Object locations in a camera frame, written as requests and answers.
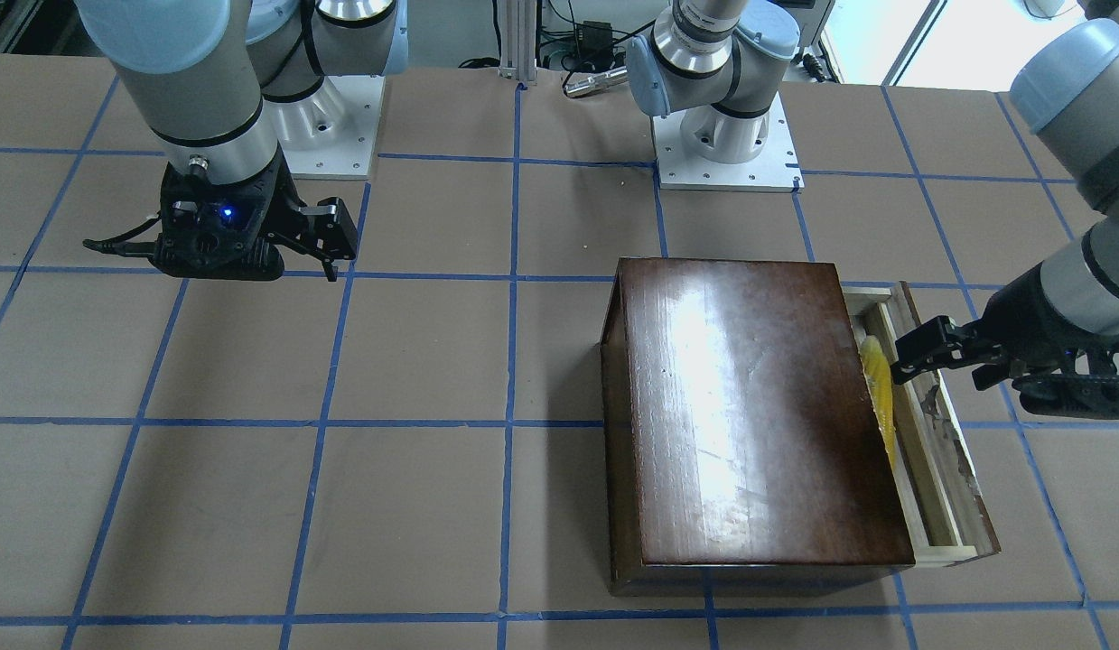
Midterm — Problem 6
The light wooden drawer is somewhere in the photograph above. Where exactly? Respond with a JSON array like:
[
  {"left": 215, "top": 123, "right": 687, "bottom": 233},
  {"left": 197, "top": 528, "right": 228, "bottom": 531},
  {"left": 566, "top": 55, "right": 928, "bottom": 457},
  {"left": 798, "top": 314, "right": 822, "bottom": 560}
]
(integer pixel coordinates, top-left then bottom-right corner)
[{"left": 843, "top": 283, "right": 1002, "bottom": 568}]

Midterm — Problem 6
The yellow corn cob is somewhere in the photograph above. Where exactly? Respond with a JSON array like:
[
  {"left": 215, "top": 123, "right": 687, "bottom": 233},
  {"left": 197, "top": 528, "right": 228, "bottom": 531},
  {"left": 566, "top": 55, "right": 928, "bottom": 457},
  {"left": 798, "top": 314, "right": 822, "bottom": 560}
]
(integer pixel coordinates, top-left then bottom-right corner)
[{"left": 859, "top": 336, "right": 897, "bottom": 469}]

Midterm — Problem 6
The silver cylinder tool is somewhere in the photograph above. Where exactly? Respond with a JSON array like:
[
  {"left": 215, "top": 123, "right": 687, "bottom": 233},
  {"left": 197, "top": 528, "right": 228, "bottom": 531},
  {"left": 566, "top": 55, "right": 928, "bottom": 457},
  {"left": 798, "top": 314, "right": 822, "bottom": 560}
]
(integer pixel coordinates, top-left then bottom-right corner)
[{"left": 562, "top": 69, "right": 628, "bottom": 98}]

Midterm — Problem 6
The dark wooden drawer cabinet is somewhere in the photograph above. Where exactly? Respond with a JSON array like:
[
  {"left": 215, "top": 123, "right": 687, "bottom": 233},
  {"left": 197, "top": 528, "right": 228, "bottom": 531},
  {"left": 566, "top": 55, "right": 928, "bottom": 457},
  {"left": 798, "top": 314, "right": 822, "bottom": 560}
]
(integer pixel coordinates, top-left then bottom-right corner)
[{"left": 600, "top": 258, "right": 915, "bottom": 597}]

